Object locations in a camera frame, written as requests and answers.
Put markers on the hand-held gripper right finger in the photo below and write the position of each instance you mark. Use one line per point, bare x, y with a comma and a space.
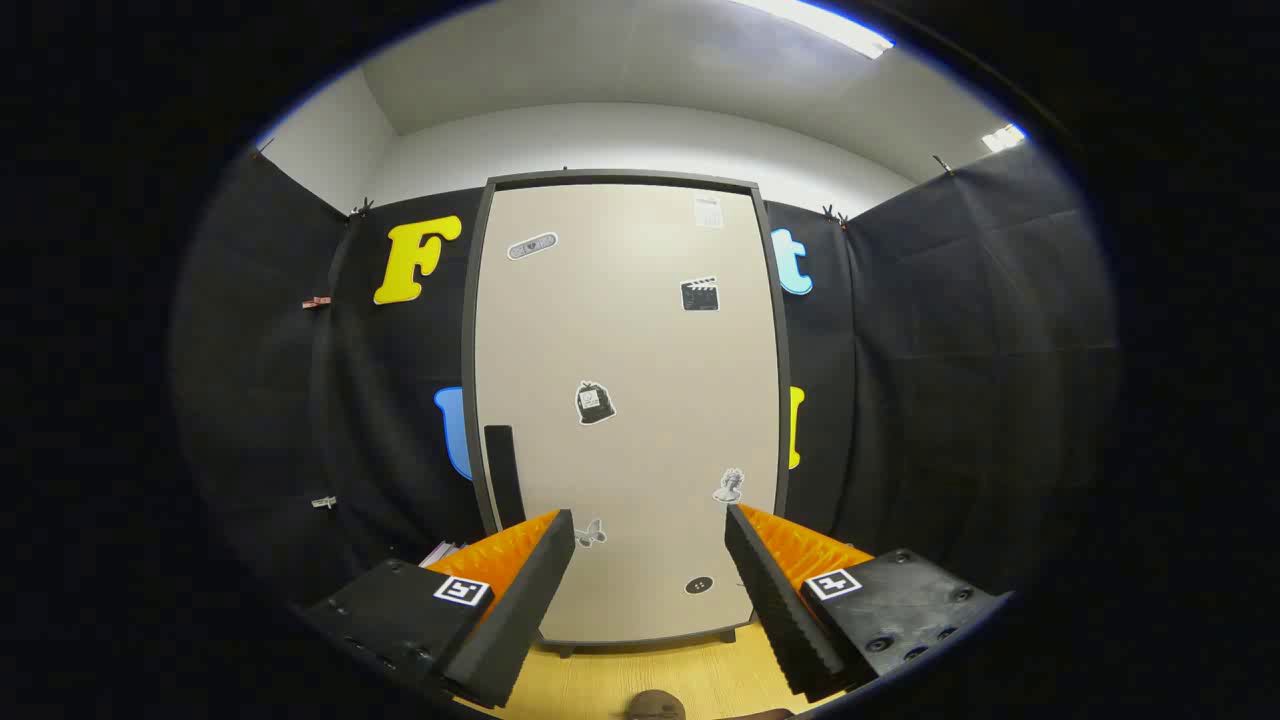
780, 610

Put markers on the beige shoe cabinet door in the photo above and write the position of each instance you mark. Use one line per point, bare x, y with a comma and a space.
620, 330

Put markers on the white book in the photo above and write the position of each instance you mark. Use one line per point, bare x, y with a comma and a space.
440, 555

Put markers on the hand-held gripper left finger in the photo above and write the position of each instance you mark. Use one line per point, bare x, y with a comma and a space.
520, 600

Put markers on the black backdrop cloth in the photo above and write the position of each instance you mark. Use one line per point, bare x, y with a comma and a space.
950, 350

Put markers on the small ceiling light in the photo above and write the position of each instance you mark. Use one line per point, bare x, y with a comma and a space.
1003, 137

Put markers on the dark grey shoe cabinet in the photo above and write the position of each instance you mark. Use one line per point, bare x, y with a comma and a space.
620, 177

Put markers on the brown fuzzy shoe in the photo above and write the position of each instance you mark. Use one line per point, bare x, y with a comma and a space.
655, 706

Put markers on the long ceiling light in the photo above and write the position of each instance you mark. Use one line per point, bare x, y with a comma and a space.
830, 28

